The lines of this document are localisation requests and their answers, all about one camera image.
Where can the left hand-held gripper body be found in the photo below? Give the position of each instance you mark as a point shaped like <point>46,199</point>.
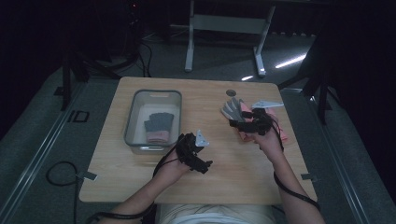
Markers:
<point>188,149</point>

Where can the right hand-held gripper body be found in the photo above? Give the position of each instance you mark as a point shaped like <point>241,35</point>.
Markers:
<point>263,123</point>

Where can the grey cloth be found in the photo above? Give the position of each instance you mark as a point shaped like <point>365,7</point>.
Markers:
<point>233,110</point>

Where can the gray pink knit glove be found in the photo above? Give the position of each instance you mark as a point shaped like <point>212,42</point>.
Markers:
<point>159,124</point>

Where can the clear plastic bin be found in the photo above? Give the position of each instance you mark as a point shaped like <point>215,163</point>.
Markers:
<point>137,124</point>

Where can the person's right hand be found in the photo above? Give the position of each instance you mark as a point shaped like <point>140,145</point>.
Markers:
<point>271,144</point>

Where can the person's left hand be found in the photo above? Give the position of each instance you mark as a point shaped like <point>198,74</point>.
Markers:
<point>171,168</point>

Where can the round gray table grommet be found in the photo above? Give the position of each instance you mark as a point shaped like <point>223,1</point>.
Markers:
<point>231,92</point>

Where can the person's white shirt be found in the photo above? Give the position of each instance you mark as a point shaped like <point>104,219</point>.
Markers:
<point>214,214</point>

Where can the black tripod stand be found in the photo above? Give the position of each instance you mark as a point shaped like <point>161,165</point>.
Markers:
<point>322,93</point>
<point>66,84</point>

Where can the gray tape piece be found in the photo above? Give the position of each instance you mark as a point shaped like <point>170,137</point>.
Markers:
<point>87,176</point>
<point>309,177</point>

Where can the white metal desk frame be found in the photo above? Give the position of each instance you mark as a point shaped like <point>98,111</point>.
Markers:
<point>230,24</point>

